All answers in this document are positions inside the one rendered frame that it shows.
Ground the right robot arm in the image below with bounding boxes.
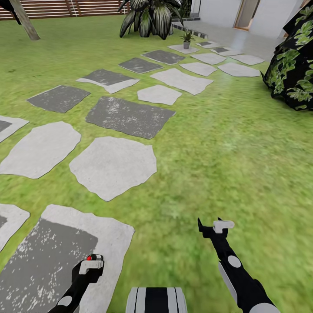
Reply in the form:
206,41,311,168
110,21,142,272
198,218,281,313

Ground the insectifuge atomizer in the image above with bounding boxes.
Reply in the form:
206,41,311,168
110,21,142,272
87,253,103,260

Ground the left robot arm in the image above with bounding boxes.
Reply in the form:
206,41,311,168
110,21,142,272
48,260,104,313

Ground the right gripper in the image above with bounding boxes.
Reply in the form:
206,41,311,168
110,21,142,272
198,218,228,247

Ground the robot trunk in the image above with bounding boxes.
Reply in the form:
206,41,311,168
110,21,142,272
126,287,187,313

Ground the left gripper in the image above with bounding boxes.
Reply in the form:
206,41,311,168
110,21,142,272
72,260,104,291

